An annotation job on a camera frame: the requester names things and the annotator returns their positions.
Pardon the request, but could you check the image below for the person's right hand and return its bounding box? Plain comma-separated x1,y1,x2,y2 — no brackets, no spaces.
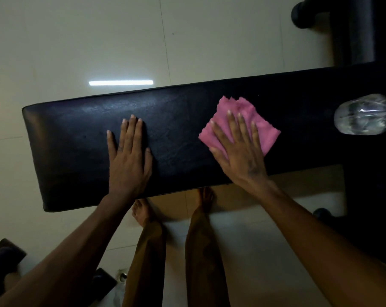
209,110,273,192

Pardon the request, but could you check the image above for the person's left hand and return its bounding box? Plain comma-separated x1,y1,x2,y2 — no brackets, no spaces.
106,114,153,202

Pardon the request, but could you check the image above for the pink cleaning cloth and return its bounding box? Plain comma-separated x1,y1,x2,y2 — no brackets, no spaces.
198,96,281,158

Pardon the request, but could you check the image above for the person's left forearm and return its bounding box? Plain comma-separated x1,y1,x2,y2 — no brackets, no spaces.
0,193,140,307

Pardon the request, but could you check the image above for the person's right forearm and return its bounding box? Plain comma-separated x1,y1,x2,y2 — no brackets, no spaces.
251,180,386,307

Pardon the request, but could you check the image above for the person's right foot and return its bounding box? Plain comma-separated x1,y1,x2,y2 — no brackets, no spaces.
196,187,215,215

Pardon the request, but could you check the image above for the person's foot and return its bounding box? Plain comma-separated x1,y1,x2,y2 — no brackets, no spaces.
196,187,215,215
132,199,156,228

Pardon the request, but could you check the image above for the black padded bench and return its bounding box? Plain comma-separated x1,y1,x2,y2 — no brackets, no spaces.
22,61,386,213

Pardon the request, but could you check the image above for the person's left foot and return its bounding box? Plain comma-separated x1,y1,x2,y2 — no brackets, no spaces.
132,199,156,228

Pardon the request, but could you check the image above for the clear plastic bottle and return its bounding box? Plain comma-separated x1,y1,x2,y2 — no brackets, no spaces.
333,94,386,136

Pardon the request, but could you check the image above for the black flat pad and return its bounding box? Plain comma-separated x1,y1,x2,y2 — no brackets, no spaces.
90,267,118,303

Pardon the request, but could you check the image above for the dark padded seat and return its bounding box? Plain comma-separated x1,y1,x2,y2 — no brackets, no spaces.
0,238,27,305

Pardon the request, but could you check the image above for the black bench base frame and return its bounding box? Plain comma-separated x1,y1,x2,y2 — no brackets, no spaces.
313,163,386,271

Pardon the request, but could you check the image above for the black metal equipment frame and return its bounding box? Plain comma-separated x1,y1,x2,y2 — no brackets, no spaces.
290,0,386,66

